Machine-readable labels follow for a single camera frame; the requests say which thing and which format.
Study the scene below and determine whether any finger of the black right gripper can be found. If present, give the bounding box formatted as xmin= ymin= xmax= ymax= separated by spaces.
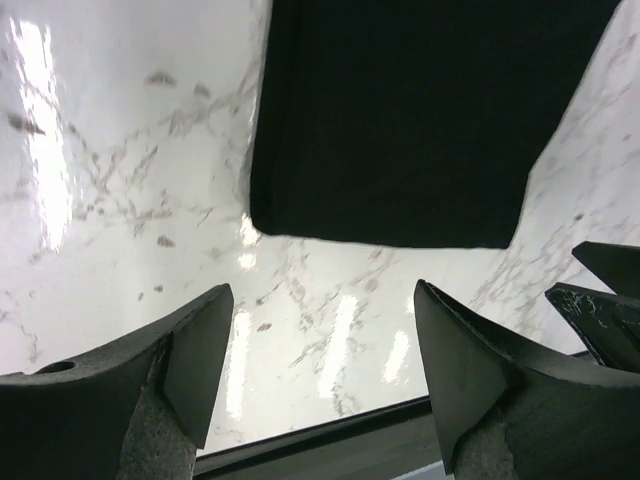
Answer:
xmin=545 ymin=283 xmax=639 ymax=371
xmin=572 ymin=241 xmax=640 ymax=295

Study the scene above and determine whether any black t shirt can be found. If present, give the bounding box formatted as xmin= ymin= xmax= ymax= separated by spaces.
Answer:
xmin=249 ymin=0 xmax=617 ymax=249

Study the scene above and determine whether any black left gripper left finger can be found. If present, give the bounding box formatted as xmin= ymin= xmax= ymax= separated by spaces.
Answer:
xmin=1 ymin=284 xmax=234 ymax=479

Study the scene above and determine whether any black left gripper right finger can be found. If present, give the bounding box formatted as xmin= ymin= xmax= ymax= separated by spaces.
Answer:
xmin=414 ymin=280 xmax=639 ymax=479

